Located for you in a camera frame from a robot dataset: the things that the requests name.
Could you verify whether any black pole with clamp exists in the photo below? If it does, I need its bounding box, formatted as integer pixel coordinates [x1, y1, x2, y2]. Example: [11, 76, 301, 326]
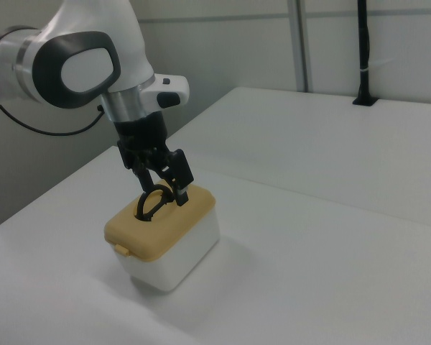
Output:
[351, 0, 379, 107]

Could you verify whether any white cable tie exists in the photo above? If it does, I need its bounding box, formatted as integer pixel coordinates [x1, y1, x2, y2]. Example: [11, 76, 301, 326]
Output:
[359, 58, 396, 73]

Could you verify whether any grey metal partition post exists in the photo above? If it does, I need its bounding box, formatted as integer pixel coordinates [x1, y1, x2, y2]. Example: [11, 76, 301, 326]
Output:
[290, 0, 315, 93]

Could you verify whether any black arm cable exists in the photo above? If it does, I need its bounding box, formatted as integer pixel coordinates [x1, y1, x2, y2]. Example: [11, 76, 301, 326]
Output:
[0, 103, 106, 260]

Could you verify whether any white plastic tool case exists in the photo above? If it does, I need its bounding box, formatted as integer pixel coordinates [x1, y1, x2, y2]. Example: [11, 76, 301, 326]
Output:
[109, 207, 221, 293]

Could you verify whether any tan lid with black handle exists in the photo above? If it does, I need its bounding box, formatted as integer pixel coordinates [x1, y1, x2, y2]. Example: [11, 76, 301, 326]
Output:
[104, 184, 216, 262]

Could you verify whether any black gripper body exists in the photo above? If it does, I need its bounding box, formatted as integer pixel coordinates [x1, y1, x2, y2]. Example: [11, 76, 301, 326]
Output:
[114, 111, 170, 155]

